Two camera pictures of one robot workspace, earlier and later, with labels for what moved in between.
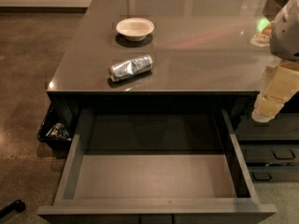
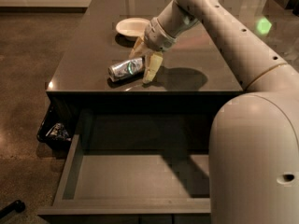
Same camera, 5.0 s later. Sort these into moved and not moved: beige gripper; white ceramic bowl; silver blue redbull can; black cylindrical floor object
Moved: beige gripper
Not moved: black cylindrical floor object; silver blue redbull can; white ceramic bowl
